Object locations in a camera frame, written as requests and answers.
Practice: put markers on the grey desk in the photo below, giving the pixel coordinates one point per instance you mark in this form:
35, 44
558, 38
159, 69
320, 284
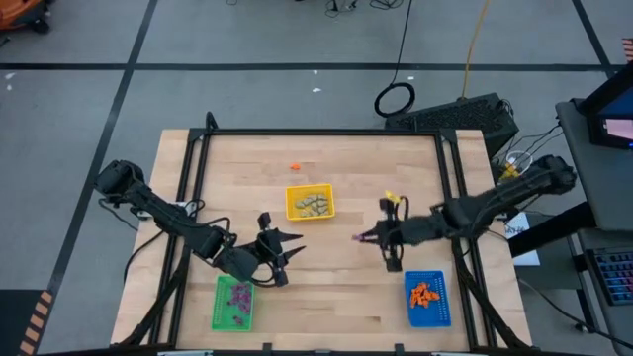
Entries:
598, 198

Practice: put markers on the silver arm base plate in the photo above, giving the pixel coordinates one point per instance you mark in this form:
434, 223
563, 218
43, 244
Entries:
144, 214

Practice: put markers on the black mat orange stripes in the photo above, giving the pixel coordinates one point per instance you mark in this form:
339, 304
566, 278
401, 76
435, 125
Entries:
15, 321

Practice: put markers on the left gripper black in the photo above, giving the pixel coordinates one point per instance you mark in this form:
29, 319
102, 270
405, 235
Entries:
262, 254

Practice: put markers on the white paper sheet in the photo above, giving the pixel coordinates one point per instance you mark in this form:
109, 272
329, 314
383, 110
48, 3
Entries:
526, 257

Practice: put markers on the black monitor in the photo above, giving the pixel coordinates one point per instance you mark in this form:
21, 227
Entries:
593, 133

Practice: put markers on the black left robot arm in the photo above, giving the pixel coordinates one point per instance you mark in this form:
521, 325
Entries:
168, 217

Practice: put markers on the blue plastic basket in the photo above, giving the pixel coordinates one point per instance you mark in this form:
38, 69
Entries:
435, 319

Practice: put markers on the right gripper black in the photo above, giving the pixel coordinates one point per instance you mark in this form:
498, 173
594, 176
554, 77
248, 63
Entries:
400, 231

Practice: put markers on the yellow power plug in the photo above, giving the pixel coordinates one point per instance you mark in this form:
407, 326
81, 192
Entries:
509, 172

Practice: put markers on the yellow plastic basket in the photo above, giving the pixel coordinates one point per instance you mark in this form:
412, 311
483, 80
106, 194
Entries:
293, 193

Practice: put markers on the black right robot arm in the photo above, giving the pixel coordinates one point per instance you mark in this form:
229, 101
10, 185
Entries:
494, 205

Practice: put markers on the black computer case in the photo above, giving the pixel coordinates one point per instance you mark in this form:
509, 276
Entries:
445, 118

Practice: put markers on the red white striped object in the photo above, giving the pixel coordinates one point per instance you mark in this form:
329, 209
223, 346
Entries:
628, 49

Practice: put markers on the green plastic basket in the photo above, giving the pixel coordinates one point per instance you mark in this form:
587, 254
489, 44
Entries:
222, 311

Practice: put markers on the orange machine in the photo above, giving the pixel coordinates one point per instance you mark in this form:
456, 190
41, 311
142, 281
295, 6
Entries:
20, 10

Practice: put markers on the backlit keyboard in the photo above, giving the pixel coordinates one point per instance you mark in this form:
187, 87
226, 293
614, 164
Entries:
615, 277

